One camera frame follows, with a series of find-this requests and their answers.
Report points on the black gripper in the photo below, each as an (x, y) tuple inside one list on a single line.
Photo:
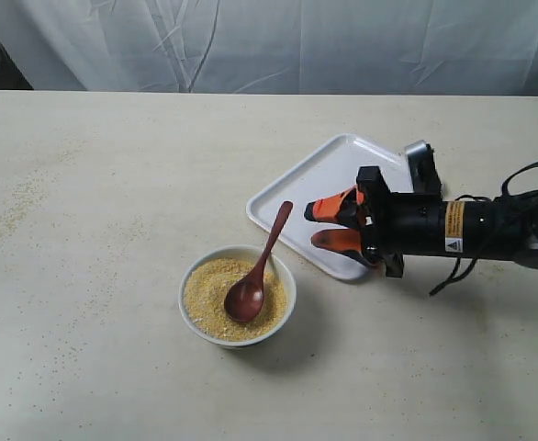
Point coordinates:
[(401, 223)]

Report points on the brown wooden spoon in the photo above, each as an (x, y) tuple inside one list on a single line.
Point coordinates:
[(244, 299)]

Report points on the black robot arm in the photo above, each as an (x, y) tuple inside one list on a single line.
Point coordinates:
[(504, 228)]

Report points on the yellow millet grains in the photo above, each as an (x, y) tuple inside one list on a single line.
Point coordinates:
[(206, 290)]

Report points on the white rectangular plastic tray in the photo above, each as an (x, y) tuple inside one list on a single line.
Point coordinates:
[(332, 168)]

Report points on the white ceramic bowl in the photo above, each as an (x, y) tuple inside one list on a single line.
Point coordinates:
[(249, 254)]

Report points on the white backdrop cloth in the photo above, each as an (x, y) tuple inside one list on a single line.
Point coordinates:
[(276, 47)]

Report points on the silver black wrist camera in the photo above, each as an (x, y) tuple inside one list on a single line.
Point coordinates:
[(422, 168)]

